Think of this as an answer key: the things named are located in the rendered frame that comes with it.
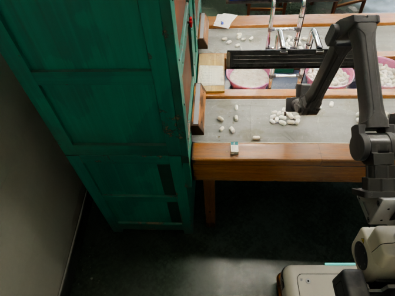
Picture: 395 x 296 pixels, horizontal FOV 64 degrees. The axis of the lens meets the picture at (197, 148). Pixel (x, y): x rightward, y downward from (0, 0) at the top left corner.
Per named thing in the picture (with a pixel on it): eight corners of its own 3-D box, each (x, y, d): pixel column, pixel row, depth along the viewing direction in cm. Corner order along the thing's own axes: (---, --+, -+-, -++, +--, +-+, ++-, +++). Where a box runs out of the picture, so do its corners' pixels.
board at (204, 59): (224, 92, 171) (224, 90, 170) (196, 93, 172) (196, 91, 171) (224, 55, 191) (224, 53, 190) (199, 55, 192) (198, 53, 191)
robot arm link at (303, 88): (298, 113, 130) (318, 113, 130) (300, 84, 127) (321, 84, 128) (288, 110, 142) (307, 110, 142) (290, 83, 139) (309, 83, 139)
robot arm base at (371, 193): (365, 198, 80) (414, 197, 79) (364, 165, 80) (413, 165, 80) (350, 193, 89) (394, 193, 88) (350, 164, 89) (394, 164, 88)
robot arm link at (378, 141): (374, 171, 82) (394, 170, 82) (372, 131, 82) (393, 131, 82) (354, 169, 91) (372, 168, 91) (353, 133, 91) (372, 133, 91)
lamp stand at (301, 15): (293, 73, 192) (310, 0, 157) (260, 73, 193) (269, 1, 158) (289, 53, 203) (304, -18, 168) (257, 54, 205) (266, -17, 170)
